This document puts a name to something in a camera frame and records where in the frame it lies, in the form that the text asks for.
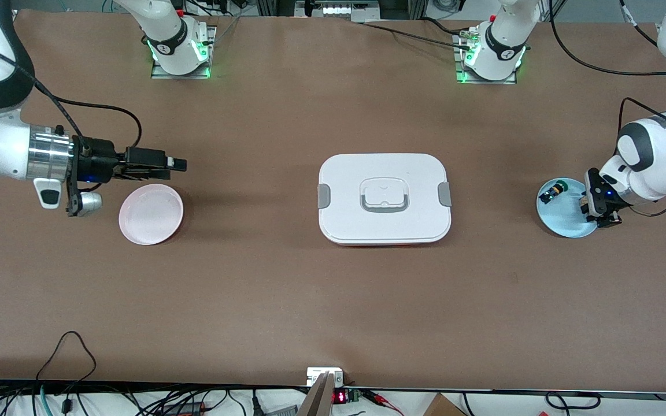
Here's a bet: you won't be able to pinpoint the black cable to base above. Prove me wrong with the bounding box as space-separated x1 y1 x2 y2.
362 17 473 51

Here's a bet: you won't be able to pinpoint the brown cardboard piece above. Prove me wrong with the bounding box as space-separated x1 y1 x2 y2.
423 393 468 416

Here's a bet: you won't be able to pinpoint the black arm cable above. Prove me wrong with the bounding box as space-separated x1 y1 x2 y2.
550 0 666 218
0 38 143 152

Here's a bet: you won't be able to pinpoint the pink round plate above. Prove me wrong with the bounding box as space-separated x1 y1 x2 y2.
119 184 184 246

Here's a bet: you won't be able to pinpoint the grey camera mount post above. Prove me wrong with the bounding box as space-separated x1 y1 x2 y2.
298 372 336 416

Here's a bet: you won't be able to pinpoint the white power strip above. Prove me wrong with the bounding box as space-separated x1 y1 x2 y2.
321 3 381 19

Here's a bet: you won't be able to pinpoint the light blue round plate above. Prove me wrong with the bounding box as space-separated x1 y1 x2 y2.
536 177 600 239

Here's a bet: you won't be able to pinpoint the black looped cable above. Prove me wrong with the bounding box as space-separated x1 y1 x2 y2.
35 331 98 405

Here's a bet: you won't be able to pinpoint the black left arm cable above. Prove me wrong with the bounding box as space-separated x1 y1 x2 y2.
550 0 666 218

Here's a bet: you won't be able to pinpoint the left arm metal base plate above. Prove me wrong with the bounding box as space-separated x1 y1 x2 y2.
454 32 517 85

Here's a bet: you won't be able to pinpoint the red clip wires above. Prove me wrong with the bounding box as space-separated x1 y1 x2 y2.
362 389 404 416

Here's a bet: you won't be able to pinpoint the black coiled cable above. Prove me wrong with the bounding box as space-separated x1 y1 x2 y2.
544 391 602 411

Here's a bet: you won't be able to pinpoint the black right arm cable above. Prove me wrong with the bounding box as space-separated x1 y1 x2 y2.
0 38 143 152

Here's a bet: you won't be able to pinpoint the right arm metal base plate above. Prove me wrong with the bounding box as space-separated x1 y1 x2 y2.
151 26 217 80

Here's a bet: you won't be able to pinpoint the white mount bracket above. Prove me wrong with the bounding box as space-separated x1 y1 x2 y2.
306 367 345 388

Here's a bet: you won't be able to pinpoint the green push button switch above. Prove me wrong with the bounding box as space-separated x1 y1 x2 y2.
543 180 568 204

